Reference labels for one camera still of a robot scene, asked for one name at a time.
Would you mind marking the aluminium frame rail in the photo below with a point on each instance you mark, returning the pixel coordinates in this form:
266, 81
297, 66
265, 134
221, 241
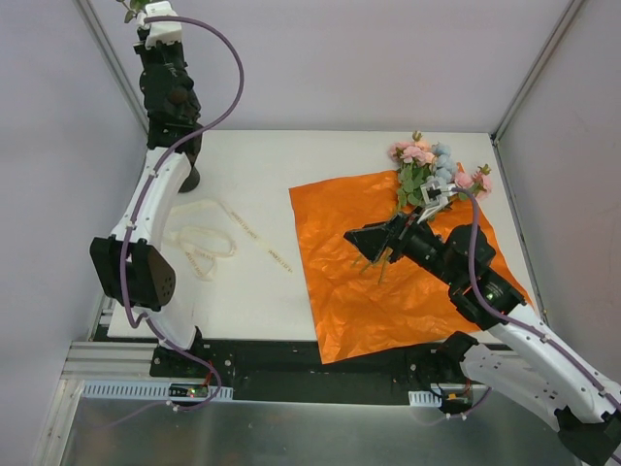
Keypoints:
108, 360

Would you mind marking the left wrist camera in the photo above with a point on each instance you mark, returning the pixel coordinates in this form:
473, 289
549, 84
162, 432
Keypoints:
158, 25

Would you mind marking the cream white rose stem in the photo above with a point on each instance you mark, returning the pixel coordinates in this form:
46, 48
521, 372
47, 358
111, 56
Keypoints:
132, 8

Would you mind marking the light blue flower stem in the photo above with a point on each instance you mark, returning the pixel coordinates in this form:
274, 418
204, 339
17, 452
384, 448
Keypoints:
444, 160

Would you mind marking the small pink rose stem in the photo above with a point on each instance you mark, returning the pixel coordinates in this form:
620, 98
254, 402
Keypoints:
478, 183

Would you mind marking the left white cable duct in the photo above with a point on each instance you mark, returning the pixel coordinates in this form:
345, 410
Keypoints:
155, 391

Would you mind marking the cream lace ribbon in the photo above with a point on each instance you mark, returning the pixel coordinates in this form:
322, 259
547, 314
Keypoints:
203, 261

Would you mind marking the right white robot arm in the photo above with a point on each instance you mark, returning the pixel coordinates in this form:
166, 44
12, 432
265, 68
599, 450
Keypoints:
550, 379

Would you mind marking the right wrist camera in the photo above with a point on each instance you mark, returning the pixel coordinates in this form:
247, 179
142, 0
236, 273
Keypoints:
435, 196

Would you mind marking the right white cable duct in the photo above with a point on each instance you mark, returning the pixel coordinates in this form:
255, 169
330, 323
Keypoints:
424, 399

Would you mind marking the white cable duct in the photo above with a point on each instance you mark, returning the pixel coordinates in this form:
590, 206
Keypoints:
155, 391
424, 399

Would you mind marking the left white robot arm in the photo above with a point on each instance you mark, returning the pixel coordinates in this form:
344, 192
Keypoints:
129, 263

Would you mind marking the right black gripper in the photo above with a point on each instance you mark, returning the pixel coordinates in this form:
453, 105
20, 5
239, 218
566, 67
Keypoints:
399, 238

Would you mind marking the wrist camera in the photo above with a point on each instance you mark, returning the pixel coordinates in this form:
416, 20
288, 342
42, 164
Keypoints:
158, 25
435, 196

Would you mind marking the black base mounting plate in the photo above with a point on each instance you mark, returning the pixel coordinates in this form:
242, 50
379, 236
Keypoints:
278, 371

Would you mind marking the black cylindrical vase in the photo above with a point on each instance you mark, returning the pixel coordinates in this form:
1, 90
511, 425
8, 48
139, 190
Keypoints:
191, 181

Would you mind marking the orange wrapping paper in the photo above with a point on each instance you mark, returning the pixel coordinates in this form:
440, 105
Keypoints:
357, 309

